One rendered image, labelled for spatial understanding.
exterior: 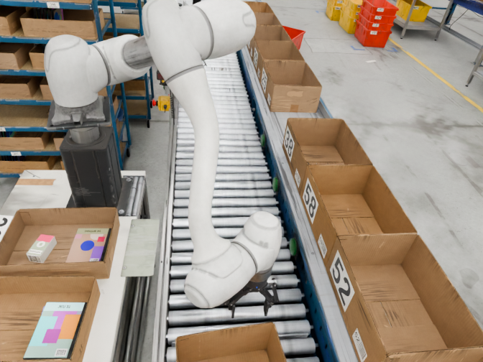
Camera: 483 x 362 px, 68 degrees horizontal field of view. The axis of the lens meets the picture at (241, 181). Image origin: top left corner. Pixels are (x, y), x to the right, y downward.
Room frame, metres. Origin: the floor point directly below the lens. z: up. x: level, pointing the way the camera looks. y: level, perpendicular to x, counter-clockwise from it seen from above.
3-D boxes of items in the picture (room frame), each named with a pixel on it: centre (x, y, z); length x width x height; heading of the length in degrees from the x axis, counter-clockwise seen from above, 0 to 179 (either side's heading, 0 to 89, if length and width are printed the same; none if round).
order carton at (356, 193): (1.05, -0.44, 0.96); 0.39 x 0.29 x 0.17; 10
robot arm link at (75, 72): (1.22, 0.64, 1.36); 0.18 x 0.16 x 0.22; 140
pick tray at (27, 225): (0.89, 0.66, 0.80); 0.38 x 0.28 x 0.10; 100
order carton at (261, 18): (3.36, -0.03, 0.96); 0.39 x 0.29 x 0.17; 10
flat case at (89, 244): (0.91, 0.57, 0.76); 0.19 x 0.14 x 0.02; 8
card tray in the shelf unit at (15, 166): (2.18, 1.66, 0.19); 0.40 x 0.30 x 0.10; 98
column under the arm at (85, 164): (1.22, 0.64, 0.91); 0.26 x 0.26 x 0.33; 9
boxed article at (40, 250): (0.87, 0.73, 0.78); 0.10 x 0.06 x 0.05; 177
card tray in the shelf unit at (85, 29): (2.27, 1.18, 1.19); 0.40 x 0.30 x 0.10; 100
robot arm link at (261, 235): (0.64, -0.06, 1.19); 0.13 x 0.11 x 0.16; 141
